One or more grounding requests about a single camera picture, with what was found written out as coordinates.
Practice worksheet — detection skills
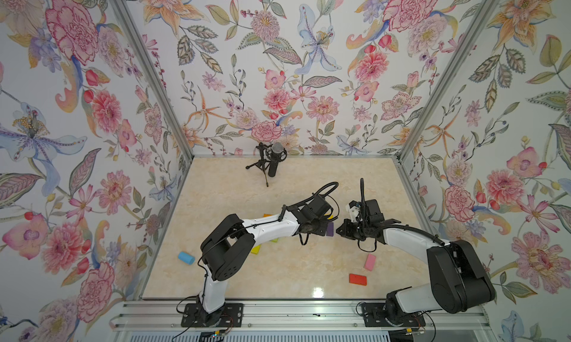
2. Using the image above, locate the aluminium front rail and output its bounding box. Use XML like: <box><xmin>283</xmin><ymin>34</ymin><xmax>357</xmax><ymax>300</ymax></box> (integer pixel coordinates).
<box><xmin>109</xmin><ymin>300</ymin><xmax>491</xmax><ymax>332</ymax></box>

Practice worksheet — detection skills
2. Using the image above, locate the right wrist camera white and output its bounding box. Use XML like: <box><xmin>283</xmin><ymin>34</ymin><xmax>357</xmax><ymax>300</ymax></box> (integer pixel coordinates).
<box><xmin>346</xmin><ymin>201</ymin><xmax>361</xmax><ymax>223</ymax></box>

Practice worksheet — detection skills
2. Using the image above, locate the black microphone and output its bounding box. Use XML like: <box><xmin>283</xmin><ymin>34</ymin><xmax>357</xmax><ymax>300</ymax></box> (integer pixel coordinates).
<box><xmin>268</xmin><ymin>143</ymin><xmax>287</xmax><ymax>178</ymax></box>

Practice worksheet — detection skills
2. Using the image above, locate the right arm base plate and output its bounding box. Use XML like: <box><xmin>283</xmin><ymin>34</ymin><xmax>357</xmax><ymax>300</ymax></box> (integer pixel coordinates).
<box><xmin>355</xmin><ymin>291</ymin><xmax>425</xmax><ymax>329</ymax></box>

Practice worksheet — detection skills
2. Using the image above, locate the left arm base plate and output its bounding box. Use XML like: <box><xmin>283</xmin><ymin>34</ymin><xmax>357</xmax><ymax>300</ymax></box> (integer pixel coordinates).
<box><xmin>181</xmin><ymin>302</ymin><xmax>244</xmax><ymax>328</ymax></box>

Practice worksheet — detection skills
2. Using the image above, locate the red block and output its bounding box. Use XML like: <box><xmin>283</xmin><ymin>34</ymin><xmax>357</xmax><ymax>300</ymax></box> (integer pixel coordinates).
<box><xmin>349</xmin><ymin>274</ymin><xmax>367</xmax><ymax>286</ymax></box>

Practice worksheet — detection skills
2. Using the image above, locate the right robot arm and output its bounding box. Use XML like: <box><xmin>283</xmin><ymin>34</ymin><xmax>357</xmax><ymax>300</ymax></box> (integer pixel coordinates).
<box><xmin>336</xmin><ymin>200</ymin><xmax>496</xmax><ymax>320</ymax></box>

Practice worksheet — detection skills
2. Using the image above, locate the pink block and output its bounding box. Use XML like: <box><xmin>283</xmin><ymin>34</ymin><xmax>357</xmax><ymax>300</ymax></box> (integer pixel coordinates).
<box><xmin>364</xmin><ymin>253</ymin><xmax>376</xmax><ymax>271</ymax></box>

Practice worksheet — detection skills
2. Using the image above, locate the purple block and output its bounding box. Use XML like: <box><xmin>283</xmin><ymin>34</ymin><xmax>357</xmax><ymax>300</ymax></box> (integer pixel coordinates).
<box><xmin>326</xmin><ymin>221</ymin><xmax>335</xmax><ymax>237</ymax></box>

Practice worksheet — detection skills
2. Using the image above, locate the light blue block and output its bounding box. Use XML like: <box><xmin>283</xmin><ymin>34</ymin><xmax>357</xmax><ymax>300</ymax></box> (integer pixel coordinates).
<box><xmin>178</xmin><ymin>251</ymin><xmax>196</xmax><ymax>266</ymax></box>

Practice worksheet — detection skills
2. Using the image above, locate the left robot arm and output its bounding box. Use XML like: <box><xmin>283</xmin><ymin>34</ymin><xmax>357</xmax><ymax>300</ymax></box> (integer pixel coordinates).
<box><xmin>199</xmin><ymin>194</ymin><xmax>336</xmax><ymax>315</ymax></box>

